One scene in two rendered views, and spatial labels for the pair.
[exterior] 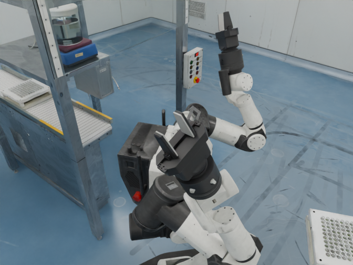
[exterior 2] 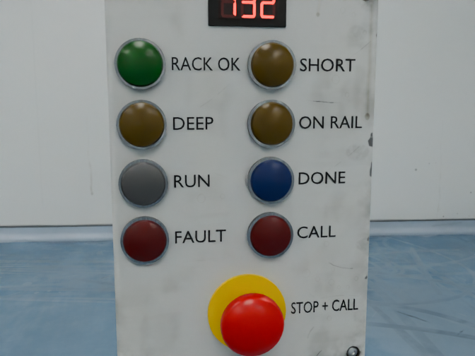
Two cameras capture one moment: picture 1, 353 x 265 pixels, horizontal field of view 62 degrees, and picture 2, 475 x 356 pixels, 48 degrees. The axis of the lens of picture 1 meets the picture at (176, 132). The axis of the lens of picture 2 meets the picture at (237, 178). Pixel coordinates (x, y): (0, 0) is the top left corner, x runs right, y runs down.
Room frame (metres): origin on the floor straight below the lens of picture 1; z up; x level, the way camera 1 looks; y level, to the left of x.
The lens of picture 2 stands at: (1.75, -0.37, 0.99)
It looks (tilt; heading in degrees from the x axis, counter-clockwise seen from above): 9 degrees down; 44
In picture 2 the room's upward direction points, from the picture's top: straight up
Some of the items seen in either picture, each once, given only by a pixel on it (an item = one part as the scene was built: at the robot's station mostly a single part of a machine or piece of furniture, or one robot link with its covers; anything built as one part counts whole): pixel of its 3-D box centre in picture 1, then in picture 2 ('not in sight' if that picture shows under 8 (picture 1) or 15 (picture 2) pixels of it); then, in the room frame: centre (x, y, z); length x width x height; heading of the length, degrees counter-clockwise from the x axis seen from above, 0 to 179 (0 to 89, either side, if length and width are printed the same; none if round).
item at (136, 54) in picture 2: not in sight; (140, 63); (1.94, -0.11, 1.01); 0.03 x 0.01 x 0.03; 143
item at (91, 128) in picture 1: (32, 102); not in sight; (1.80, 1.02, 0.77); 1.35 x 0.25 x 0.05; 53
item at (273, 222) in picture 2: not in sight; (271, 236); (2.00, -0.15, 0.90); 0.03 x 0.01 x 0.03; 143
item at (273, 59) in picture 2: not in sight; (272, 65); (2.00, -0.15, 1.01); 0.03 x 0.01 x 0.03; 143
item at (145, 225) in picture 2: not in sight; (144, 241); (1.94, -0.11, 0.90); 0.03 x 0.01 x 0.03; 143
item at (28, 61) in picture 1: (45, 55); not in sight; (1.56, 0.72, 1.22); 0.62 x 0.38 x 0.04; 53
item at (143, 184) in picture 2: not in sight; (143, 184); (1.94, -0.11, 0.94); 0.03 x 0.01 x 0.03; 143
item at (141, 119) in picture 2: not in sight; (141, 124); (1.94, -0.11, 0.98); 0.03 x 0.01 x 0.03; 143
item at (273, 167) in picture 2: not in sight; (271, 180); (2.00, -0.15, 0.94); 0.03 x 0.01 x 0.03; 143
